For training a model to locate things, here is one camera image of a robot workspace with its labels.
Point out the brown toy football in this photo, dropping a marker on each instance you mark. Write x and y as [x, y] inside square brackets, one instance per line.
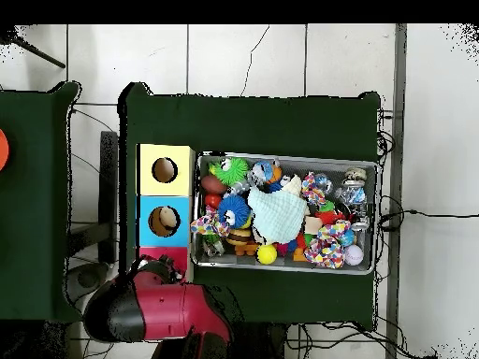
[213, 184]

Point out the light blue waffle cloth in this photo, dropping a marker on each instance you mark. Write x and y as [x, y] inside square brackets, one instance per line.
[277, 217]

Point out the cream waffle cloth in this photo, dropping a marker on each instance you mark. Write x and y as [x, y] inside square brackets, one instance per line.
[293, 185]

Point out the colourful dot print cloth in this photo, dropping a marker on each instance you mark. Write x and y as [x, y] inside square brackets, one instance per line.
[327, 246]
[209, 226]

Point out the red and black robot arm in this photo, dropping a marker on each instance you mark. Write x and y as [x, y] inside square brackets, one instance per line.
[168, 310]

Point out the wooden box with three holes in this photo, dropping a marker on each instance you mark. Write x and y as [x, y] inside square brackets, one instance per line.
[176, 157]

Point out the large blue fuzzy eyed ball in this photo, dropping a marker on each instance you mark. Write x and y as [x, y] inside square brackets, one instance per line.
[234, 211]

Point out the red ball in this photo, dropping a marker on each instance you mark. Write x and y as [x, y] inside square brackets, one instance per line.
[213, 201]

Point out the green spiky puffer ball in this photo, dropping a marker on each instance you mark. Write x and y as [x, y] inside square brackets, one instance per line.
[230, 171]

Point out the toy hamburger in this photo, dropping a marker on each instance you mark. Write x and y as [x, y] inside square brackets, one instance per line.
[239, 236]

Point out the yellow tennis ball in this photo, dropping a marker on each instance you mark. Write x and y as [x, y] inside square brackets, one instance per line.
[267, 254]

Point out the dark green table cloth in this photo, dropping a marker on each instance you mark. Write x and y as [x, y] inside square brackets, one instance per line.
[30, 224]
[262, 119]

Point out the white baseball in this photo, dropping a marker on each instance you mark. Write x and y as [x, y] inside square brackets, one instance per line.
[353, 255]

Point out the black panel stand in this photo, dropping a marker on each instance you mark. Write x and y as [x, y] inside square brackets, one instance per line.
[108, 187]

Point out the grey round base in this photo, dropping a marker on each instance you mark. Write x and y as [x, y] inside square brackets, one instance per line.
[84, 278]

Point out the orange disc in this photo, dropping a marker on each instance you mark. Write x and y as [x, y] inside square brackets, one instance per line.
[3, 149]

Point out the black tripod leg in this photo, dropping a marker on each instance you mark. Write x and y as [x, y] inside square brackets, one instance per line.
[39, 52]

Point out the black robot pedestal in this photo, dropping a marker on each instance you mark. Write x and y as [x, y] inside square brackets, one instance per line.
[258, 342]

